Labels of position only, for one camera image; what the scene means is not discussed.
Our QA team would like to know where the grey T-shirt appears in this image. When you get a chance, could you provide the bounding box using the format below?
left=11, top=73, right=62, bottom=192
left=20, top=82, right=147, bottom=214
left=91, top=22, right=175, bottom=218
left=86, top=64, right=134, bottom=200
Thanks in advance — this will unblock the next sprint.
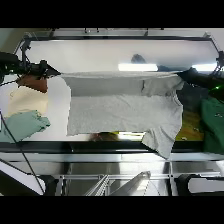
left=60, top=70, right=185, bottom=160

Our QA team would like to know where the cream garment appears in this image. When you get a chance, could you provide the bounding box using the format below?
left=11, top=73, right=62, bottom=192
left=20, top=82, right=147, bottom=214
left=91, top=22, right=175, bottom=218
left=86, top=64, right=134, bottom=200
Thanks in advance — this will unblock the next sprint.
left=6, top=85, right=49, bottom=118

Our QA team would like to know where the light green garment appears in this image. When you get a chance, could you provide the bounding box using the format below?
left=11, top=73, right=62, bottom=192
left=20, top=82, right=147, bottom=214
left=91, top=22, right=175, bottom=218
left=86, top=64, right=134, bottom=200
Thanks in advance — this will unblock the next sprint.
left=0, top=109, right=52, bottom=144

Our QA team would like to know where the dark green garment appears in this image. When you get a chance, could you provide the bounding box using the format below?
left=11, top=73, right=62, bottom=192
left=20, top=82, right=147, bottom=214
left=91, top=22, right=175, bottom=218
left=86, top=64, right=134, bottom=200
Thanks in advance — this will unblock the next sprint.
left=199, top=95, right=224, bottom=155

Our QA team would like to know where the silver frame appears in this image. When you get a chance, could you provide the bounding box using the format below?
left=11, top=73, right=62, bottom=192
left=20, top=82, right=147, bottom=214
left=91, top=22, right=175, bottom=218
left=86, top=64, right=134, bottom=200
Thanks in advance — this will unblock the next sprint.
left=0, top=28, right=224, bottom=197

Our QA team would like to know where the black cable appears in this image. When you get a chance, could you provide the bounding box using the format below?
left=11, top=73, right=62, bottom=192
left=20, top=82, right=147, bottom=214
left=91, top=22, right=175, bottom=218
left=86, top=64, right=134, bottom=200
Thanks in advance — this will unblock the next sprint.
left=0, top=110, right=47, bottom=194

